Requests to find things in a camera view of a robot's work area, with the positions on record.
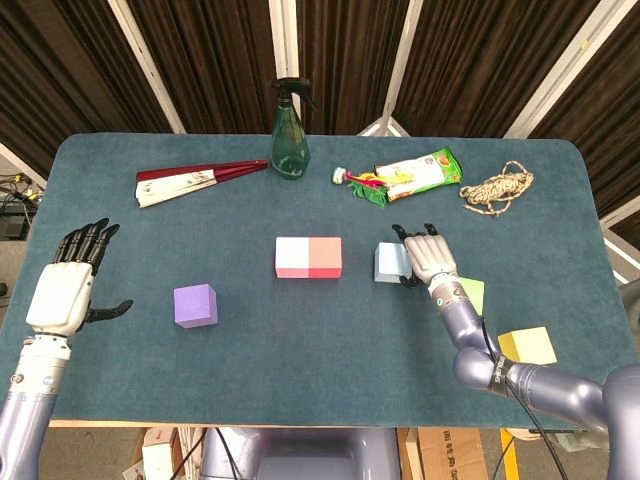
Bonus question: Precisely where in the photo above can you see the green snack packet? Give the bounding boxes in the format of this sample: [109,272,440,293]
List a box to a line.
[373,146,465,203]

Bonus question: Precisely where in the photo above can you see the blue felt table mat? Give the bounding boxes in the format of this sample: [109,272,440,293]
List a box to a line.
[0,132,627,431]

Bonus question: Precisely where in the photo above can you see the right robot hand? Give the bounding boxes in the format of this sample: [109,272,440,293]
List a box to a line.
[391,223,460,291]

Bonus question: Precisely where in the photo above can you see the green foam cube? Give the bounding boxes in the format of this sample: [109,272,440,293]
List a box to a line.
[457,277,486,317]

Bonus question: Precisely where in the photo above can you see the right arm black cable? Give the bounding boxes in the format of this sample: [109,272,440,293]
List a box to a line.
[478,313,609,480]

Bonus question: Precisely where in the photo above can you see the pink foam cube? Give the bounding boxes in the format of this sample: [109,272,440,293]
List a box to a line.
[274,236,311,280]

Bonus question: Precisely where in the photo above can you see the green glass bottle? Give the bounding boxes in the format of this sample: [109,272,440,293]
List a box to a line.
[269,78,317,181]

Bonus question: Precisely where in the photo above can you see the red foam cube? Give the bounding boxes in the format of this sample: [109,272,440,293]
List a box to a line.
[308,236,344,280]

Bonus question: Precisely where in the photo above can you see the folded red paper fan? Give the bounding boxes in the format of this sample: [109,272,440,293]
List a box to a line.
[135,159,270,210]

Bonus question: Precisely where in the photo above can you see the white cardboard box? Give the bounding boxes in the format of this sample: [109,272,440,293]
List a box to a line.
[141,427,182,480]

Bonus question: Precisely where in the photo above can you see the brown pleated curtain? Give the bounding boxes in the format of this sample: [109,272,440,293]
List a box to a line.
[0,0,640,241]

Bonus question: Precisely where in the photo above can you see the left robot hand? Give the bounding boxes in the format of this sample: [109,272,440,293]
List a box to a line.
[24,217,135,337]

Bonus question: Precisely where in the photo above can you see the grey robot torso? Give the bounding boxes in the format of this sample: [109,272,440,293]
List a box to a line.
[199,427,401,480]

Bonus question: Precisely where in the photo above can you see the yellow block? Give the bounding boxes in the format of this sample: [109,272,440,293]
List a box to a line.
[497,326,558,366]

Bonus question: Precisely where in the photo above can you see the beige braided rope bundle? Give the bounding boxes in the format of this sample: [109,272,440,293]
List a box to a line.
[458,160,535,218]

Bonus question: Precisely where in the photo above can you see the light blue foam cube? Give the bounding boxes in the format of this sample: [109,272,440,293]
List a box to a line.
[373,242,414,285]

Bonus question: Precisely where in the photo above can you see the brown cardboard box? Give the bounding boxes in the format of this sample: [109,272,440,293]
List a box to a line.
[417,427,489,480]

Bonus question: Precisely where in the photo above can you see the white frame bar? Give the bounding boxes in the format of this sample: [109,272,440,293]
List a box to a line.
[357,0,426,137]
[268,0,302,134]
[107,0,187,135]
[503,0,619,140]

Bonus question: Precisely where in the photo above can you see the purple foam cube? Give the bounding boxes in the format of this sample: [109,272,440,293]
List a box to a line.
[173,283,220,330]

